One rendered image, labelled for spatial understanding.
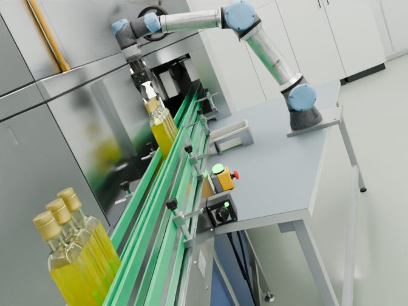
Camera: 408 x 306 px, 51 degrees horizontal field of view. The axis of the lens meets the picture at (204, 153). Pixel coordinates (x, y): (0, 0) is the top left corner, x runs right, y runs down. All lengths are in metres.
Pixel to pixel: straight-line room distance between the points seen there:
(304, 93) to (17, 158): 1.11
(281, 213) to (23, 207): 0.82
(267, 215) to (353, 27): 4.61
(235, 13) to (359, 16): 4.12
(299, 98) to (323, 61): 3.93
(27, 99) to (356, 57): 4.90
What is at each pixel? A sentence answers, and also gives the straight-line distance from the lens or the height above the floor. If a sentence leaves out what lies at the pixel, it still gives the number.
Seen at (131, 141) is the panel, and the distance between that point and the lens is 1.82.
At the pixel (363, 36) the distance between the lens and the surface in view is 5.85.
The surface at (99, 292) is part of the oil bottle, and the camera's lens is 0.88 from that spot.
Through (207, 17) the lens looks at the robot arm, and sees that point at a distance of 1.95.
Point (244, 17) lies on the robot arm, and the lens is 1.79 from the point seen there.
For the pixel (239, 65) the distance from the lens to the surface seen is 5.64.
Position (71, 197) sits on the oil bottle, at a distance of 0.92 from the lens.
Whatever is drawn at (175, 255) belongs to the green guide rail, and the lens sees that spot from 1.01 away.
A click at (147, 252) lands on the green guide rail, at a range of 1.06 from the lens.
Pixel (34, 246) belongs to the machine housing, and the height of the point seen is 0.92.
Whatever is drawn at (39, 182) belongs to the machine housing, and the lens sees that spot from 1.46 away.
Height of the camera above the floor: 1.35
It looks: 15 degrees down
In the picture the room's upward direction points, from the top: 23 degrees counter-clockwise
